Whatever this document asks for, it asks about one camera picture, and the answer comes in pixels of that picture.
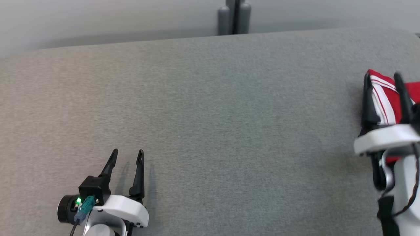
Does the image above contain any red jersey with white sleeves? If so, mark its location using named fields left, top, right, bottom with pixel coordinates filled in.
left=364, top=69, right=420, bottom=164

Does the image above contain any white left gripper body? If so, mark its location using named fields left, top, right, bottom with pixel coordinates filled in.
left=94, top=195, right=150, bottom=228

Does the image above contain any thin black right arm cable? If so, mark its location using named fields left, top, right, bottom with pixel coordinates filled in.
left=392, top=141, right=420, bottom=217

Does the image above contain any left camera teal-plug cable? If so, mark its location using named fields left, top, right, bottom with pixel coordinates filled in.
left=69, top=196, right=96, bottom=236

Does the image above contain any grey partition post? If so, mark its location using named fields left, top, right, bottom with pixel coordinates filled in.
left=217, top=0, right=252, bottom=36

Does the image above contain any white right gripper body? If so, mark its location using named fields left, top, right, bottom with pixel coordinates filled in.
left=354, top=124, right=420, bottom=156

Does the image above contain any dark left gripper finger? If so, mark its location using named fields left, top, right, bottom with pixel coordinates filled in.
left=129, top=149, right=145, bottom=199
left=99, top=149, right=119, bottom=179

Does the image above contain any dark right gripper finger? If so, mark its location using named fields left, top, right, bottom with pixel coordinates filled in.
left=393, top=73, right=415, bottom=125
left=361, top=73, right=381, bottom=127

